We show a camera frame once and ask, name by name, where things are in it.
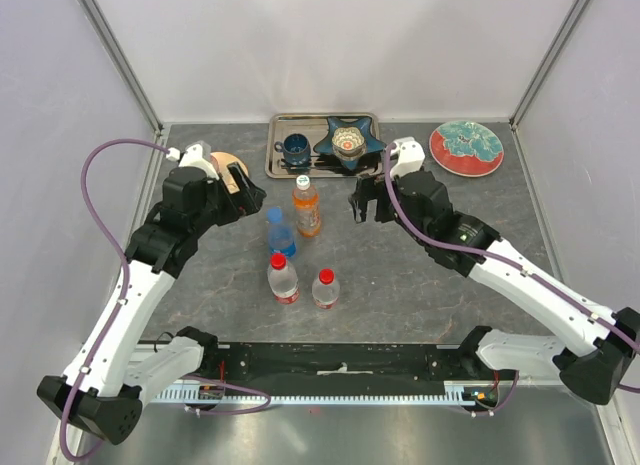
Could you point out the blue cap water bottle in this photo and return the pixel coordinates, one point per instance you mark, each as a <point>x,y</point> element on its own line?
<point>280,236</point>

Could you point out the orange tea bottle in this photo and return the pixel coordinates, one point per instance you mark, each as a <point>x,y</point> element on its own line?
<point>306,205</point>

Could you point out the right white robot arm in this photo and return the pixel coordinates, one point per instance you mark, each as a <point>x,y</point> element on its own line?
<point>590,347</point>

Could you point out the white tea bottle cap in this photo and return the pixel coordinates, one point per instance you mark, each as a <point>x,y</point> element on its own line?
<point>303,182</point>

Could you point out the blue teacup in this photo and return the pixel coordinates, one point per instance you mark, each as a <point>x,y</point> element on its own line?
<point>295,149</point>

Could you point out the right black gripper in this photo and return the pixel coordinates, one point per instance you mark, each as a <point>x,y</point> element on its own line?
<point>368,188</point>

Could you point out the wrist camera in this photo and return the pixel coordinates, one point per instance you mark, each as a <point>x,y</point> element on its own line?
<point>197,155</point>
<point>403,156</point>

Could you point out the blue star-shaped dish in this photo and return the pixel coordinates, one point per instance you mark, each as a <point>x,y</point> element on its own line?
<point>365,123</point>

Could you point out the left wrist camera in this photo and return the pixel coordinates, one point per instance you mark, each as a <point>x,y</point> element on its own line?
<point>197,155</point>

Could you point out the red cap water bottle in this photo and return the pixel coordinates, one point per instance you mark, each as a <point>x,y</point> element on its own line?
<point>283,280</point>
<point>326,289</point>

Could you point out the small patterned bowl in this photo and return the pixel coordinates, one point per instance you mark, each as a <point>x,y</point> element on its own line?
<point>348,143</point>

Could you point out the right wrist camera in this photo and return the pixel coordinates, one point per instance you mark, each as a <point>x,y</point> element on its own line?
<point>403,156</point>

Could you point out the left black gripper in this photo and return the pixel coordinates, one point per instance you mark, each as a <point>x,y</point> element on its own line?
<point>247,201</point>

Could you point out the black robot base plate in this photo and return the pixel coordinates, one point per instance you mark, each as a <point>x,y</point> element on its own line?
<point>344,369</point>

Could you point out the tan wooden plate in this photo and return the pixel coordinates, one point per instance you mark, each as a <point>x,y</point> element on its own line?
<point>221,161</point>

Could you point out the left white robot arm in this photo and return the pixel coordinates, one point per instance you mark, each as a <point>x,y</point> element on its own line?
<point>99,393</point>

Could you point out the slotted cable duct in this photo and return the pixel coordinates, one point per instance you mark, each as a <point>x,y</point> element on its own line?
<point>192,393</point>

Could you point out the red teal floral plate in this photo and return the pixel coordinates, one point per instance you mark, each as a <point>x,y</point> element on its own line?
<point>467,149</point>

